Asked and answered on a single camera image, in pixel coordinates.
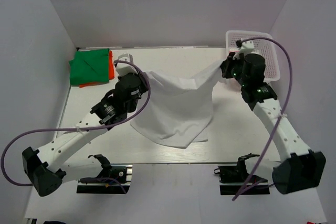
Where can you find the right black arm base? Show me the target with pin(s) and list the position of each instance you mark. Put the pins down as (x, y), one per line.
(230, 181)

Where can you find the orange folded t shirt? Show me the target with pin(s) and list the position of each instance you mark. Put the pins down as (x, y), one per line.
(111, 73)

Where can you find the green folded t shirt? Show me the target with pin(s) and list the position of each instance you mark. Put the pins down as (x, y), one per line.
(90, 66)

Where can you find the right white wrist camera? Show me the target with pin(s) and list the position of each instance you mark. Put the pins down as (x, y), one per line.
(244, 48)

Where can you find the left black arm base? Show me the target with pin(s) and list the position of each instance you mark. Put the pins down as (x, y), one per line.
(116, 181)

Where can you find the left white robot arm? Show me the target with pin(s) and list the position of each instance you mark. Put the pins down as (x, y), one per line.
(51, 165)

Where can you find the white t shirt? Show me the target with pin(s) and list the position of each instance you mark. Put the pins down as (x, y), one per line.
(178, 110)

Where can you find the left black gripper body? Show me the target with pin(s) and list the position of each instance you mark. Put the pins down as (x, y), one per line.
(143, 83)

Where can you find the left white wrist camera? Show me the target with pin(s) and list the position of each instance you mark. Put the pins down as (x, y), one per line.
(122, 68)

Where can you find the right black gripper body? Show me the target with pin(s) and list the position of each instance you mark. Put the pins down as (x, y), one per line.
(227, 66)

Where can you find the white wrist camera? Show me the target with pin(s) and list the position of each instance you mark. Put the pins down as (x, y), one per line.
(122, 68)
(244, 48)

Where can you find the white plastic basket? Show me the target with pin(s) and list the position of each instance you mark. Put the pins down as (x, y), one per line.
(261, 47)

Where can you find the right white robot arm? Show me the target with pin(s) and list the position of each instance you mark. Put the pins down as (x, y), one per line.
(299, 167)

